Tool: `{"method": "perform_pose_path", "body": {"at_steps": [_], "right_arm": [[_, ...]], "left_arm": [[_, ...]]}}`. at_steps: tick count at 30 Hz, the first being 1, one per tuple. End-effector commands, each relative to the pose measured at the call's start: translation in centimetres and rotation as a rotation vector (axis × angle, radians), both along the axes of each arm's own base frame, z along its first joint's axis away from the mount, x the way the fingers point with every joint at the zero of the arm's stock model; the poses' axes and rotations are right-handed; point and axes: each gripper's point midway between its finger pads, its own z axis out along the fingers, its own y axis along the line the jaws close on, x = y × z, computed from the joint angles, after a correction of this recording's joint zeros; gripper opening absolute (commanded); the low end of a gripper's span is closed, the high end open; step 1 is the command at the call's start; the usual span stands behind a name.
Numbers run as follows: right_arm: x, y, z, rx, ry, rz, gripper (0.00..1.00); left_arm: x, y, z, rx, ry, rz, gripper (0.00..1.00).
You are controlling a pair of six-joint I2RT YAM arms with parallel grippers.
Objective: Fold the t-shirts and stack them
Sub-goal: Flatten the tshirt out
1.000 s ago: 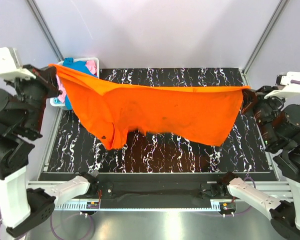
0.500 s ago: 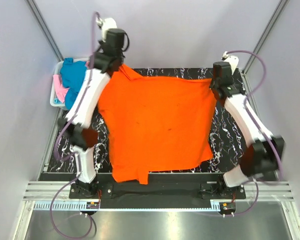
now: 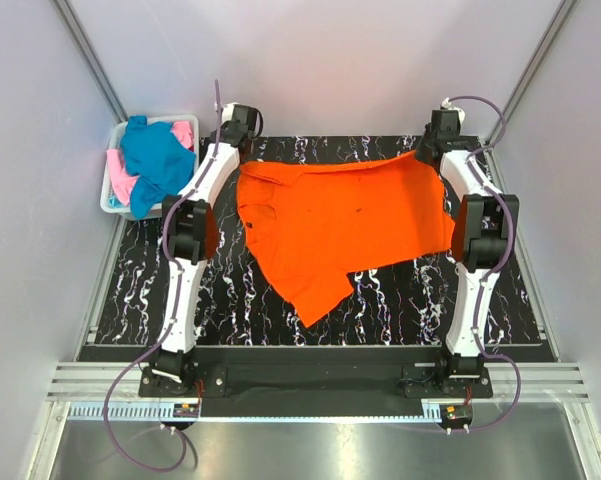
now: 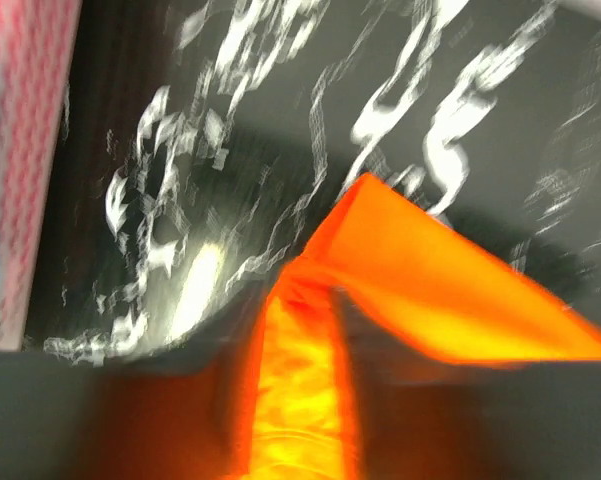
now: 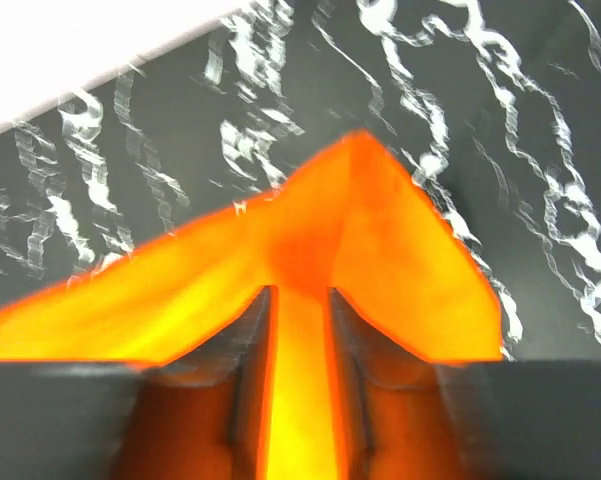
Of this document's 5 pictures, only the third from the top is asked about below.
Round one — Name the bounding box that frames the orange t shirt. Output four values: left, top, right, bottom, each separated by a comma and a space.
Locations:
236, 152, 455, 327

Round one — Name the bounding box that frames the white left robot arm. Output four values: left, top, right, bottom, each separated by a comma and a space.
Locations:
145, 103, 264, 396

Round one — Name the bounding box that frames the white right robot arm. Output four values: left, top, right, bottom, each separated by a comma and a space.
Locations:
416, 101, 519, 399

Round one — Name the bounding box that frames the blue t shirt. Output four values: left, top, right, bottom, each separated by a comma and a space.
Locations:
119, 115, 197, 219

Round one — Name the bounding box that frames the pink t shirt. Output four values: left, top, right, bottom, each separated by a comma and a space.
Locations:
104, 119, 195, 207

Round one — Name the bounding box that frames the light blue garment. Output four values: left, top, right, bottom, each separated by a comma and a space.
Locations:
108, 196, 123, 208

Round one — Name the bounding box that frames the white plastic laundry basket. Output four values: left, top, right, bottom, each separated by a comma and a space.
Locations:
100, 114, 200, 221

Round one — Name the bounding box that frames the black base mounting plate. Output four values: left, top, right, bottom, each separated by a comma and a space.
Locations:
139, 346, 493, 421

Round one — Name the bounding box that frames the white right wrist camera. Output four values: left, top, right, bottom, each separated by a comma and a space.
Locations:
440, 97, 466, 123

